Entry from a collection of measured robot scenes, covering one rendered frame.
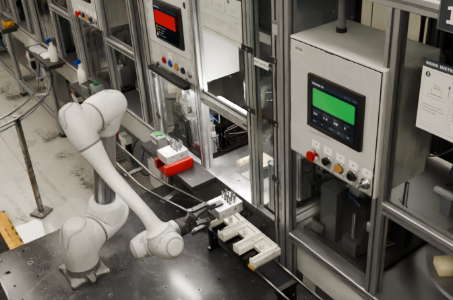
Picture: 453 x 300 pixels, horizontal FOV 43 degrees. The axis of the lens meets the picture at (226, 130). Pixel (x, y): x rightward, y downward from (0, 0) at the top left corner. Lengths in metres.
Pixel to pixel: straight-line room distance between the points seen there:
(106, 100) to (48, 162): 2.71
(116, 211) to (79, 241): 0.23
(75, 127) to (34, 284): 0.85
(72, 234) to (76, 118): 0.57
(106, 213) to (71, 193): 1.90
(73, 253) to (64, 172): 2.27
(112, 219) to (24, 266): 0.49
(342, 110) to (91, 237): 1.29
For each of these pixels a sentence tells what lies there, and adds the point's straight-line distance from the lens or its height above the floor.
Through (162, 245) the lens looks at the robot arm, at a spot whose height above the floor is 1.08.
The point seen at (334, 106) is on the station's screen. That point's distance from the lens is 1.88.
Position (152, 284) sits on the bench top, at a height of 0.68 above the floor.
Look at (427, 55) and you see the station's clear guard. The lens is 1.65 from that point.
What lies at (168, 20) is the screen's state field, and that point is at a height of 1.66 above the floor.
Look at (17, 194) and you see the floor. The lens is 4.70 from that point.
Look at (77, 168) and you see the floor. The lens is 4.83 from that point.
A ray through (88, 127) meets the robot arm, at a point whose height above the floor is 1.45.
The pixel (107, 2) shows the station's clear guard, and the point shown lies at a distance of 3.44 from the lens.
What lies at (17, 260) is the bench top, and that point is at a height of 0.68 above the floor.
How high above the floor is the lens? 2.48
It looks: 29 degrees down
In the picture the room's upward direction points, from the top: 4 degrees counter-clockwise
